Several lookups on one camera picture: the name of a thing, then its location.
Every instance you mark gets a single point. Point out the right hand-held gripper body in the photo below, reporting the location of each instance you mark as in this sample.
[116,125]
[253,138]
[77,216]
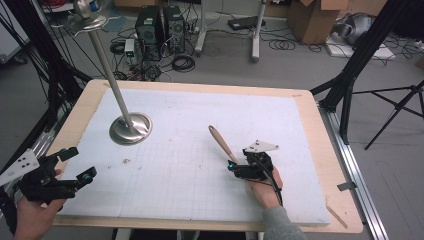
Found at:
[260,165]

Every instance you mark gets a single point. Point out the beige slotted spatula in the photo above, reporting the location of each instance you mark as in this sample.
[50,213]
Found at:
[221,143]

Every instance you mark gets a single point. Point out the grey white machine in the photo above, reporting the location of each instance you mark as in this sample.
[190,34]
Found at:
[356,28]

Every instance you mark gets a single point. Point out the large cardboard box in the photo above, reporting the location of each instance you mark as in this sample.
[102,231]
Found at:
[313,20]

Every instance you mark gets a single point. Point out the black computer tower green label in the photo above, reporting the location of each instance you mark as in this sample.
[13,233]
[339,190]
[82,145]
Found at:
[148,33]

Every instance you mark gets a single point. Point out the flat black device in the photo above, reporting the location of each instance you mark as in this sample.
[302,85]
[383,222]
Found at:
[245,22]

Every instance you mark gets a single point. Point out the metal stand with round base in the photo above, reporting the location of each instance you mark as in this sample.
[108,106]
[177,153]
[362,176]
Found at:
[113,86]

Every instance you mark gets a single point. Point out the person's left hand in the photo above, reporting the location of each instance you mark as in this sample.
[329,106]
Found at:
[33,220]

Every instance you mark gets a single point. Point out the white grid mat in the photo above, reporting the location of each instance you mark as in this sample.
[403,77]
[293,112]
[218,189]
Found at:
[200,116]

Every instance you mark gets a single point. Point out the black metal frame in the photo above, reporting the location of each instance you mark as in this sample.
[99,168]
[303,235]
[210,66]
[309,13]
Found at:
[363,50]
[40,43]

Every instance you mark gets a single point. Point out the person's right hand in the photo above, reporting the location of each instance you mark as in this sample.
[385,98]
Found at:
[266,195]

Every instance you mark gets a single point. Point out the aluminium rail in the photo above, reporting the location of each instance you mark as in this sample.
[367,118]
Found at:
[353,166]
[43,145]

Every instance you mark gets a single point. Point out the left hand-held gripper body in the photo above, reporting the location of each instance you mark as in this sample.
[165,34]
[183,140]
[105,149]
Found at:
[40,186]

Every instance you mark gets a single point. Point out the small white power box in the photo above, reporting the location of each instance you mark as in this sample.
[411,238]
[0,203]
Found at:
[129,50]

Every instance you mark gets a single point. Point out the black tripod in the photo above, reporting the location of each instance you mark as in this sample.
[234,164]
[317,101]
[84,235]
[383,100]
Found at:
[396,106]

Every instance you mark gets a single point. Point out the white flat board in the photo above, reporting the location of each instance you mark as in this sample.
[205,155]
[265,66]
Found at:
[383,53]

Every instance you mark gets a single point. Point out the grey tape piece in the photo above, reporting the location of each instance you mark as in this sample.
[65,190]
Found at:
[346,186]

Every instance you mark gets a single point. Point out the white stand leg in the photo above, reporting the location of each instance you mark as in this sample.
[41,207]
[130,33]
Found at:
[256,46]
[201,36]

